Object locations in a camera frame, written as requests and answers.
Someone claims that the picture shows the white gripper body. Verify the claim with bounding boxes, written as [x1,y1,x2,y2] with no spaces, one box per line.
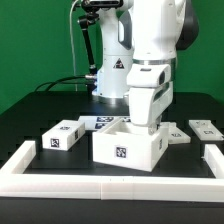
[127,64,173,126]

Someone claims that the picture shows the white cabinet door panel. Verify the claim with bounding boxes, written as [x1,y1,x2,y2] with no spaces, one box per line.
[161,122,191,144]
[189,120,224,141]

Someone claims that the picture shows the white cabinet body box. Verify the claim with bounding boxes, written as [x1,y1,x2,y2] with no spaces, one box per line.
[93,118,168,172]

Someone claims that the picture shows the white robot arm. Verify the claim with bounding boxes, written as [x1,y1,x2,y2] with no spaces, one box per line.
[80,0,199,134]

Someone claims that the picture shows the small white cabinet top block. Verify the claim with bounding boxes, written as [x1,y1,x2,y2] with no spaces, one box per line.
[42,120,85,151]

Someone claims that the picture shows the white marker sheet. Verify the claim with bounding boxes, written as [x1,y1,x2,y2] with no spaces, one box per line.
[79,116,131,131]

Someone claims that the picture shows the black cable bundle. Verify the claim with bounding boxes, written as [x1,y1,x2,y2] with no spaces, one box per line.
[34,75,98,93]

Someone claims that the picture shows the white cable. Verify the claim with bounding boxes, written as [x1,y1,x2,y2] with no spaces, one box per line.
[68,0,81,92]

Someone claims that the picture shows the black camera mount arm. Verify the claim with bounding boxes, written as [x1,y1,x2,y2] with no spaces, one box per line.
[75,0,124,75]

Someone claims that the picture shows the white U-shaped border frame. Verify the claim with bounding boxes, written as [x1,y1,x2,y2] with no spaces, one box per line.
[0,141,224,203]

